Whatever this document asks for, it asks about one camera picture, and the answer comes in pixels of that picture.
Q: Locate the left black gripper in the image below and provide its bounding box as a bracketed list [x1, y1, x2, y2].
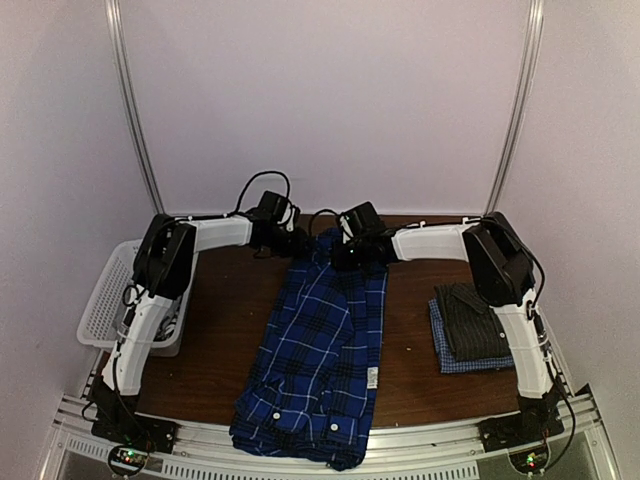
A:
[261, 227, 312, 260]

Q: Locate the blue plaid long sleeve shirt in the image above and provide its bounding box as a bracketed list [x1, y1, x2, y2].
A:
[229, 228, 388, 471]

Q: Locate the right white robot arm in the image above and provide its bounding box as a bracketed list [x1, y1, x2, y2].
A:
[332, 202, 562, 442]

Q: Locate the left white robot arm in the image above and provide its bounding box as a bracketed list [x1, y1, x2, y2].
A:
[91, 191, 307, 401]

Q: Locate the dark striped folded shirt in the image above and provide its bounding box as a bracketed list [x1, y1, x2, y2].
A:
[435, 283, 511, 361]

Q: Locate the light blue checked folded shirt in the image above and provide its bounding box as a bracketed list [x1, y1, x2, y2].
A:
[428, 299, 515, 374]

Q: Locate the white plastic laundry basket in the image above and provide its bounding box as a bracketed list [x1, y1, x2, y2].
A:
[76, 239, 195, 357]

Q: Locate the right circuit board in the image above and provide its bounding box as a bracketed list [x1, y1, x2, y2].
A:
[509, 446, 550, 476]

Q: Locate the circuit board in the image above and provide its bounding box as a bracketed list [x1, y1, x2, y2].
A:
[509, 446, 550, 476]
[107, 445, 149, 476]

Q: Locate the left circuit board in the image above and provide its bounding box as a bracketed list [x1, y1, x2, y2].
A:
[107, 445, 149, 476]

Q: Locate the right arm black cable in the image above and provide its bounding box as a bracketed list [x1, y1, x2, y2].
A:
[307, 208, 351, 241]

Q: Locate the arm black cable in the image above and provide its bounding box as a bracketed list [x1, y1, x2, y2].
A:
[234, 170, 294, 216]
[307, 208, 351, 241]

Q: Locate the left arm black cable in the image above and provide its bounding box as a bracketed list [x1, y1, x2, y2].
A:
[234, 170, 294, 216]

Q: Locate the front aluminium rail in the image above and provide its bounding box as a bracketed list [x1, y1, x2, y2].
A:
[39, 393, 620, 479]

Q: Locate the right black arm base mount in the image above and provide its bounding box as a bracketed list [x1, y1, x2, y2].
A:
[478, 391, 564, 452]

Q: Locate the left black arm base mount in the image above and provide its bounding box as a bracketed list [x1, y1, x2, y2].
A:
[88, 376, 177, 454]

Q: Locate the right aluminium frame post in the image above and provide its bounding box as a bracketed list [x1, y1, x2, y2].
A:
[484, 0, 545, 214]

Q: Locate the aluminium frame post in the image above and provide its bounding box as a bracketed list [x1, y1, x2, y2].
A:
[484, 0, 545, 214]
[104, 0, 166, 213]

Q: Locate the left aluminium frame post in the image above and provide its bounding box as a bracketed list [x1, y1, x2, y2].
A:
[104, 0, 166, 213]

